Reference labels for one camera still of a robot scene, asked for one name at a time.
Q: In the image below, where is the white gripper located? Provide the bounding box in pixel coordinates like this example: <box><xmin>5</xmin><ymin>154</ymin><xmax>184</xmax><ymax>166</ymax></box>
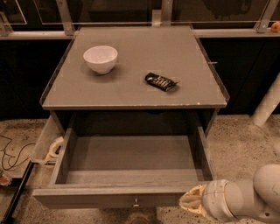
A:
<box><xmin>178</xmin><ymin>179</ymin><xmax>235</xmax><ymax>222</ymax></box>

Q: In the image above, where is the grey top drawer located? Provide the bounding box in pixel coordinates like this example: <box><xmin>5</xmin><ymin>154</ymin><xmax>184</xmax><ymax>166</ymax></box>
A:
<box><xmin>33</xmin><ymin>127</ymin><xmax>218</xmax><ymax>209</ymax></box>

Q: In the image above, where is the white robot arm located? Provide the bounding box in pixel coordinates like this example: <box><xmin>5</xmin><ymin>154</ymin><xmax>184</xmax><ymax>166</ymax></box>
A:
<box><xmin>178</xmin><ymin>75</ymin><xmax>280</xmax><ymax>224</ymax></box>

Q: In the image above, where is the grey drawer cabinet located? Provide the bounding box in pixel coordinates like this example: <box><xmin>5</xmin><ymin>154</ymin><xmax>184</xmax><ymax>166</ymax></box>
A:
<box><xmin>39</xmin><ymin>25</ymin><xmax>231</xmax><ymax>138</ymax></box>

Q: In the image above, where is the black snack wrapper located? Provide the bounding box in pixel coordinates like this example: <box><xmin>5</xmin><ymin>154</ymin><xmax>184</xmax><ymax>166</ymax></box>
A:
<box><xmin>144</xmin><ymin>73</ymin><xmax>177</xmax><ymax>92</ymax></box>

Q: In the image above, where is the tape roll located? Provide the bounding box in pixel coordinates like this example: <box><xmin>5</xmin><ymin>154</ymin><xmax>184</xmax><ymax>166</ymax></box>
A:
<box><xmin>47</xmin><ymin>136</ymin><xmax>64</xmax><ymax>158</ymax></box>

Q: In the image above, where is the white ceramic bowl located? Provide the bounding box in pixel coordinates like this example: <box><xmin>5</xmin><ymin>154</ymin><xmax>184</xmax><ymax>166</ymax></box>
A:
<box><xmin>83</xmin><ymin>45</ymin><xmax>118</xmax><ymax>74</ymax></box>

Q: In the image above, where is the red white small object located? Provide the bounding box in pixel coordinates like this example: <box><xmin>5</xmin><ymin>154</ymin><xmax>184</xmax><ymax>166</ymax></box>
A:
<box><xmin>0</xmin><ymin>171</ymin><xmax>12</xmax><ymax>186</ymax></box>

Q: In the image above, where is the orange fruit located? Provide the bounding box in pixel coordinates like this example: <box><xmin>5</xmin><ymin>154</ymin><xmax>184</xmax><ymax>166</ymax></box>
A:
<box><xmin>270</xmin><ymin>21</ymin><xmax>280</xmax><ymax>32</ymax></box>

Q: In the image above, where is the black cable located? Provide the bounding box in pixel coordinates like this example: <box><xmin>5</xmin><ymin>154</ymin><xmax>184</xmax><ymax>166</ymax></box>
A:
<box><xmin>0</xmin><ymin>134</ymin><xmax>36</xmax><ymax>172</ymax></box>

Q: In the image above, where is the metal rail frame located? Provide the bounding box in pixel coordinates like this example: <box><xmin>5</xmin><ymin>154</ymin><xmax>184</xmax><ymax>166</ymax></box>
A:
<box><xmin>0</xmin><ymin>0</ymin><xmax>279</xmax><ymax>39</ymax></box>

